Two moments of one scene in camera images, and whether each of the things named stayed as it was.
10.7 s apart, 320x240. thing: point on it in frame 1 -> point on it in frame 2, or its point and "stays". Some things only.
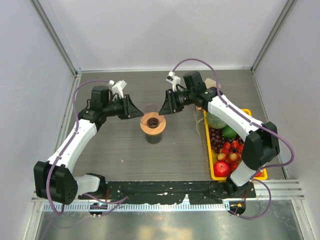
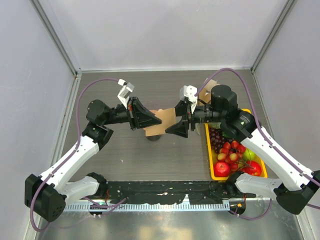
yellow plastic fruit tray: [213, 156] stays
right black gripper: [170, 105] -> [181, 128]
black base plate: [171, 192] stays
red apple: [221, 169] stays
